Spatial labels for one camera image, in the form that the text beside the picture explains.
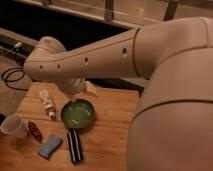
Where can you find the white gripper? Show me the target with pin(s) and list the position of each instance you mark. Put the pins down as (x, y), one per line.
(75, 86)

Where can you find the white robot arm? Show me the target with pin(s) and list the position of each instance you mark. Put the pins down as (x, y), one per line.
(171, 64)

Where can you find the green ceramic bowl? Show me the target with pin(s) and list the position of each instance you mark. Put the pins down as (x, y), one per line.
(78, 113)

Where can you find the white tube bottle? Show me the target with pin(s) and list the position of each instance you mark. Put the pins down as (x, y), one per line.
(48, 103)

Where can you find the black white striped block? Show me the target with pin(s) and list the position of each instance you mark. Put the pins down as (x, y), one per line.
(74, 145)

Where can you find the blue sponge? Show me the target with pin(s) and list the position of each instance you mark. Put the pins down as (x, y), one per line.
(46, 149)

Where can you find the white plastic cup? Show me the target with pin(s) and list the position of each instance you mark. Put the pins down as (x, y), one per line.
(14, 126)

